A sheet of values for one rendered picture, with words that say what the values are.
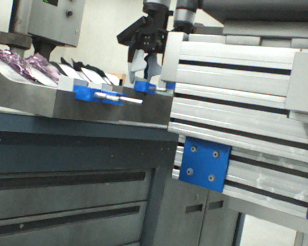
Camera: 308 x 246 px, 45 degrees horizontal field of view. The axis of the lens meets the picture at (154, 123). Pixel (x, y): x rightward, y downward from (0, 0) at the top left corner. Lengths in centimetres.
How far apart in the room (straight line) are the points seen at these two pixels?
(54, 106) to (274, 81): 39
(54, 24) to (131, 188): 105
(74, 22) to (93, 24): 794
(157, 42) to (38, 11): 95
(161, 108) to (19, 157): 47
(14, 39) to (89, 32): 833
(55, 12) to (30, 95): 118
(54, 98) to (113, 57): 858
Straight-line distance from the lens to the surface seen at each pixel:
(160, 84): 133
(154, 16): 103
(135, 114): 102
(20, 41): 162
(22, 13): 166
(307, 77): 46
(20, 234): 88
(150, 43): 99
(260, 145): 60
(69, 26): 194
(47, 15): 187
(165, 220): 124
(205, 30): 522
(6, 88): 79
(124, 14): 937
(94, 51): 967
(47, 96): 72
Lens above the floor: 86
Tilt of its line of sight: 3 degrees down
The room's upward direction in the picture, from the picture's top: 10 degrees clockwise
